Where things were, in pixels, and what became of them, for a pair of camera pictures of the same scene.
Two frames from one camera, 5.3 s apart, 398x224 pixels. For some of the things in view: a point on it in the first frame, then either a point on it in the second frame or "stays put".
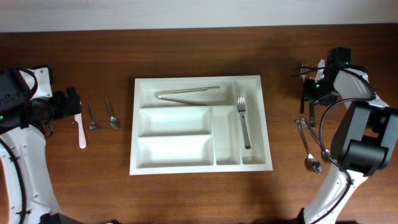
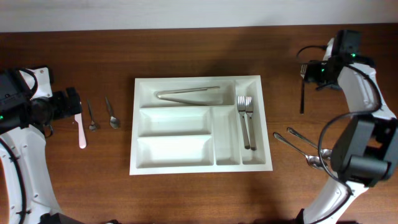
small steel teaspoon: (114, 121) stays put
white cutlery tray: (199, 132) stays put
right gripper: (308, 94) -> (312, 66)
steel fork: (312, 110) -> (249, 105)
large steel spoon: (311, 163) -> (313, 160)
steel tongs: (157, 94) stays put
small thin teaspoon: (92, 127) stays put
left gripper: (67, 108) stays put
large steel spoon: (326, 151) -> (326, 152)
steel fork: (241, 109) stays put
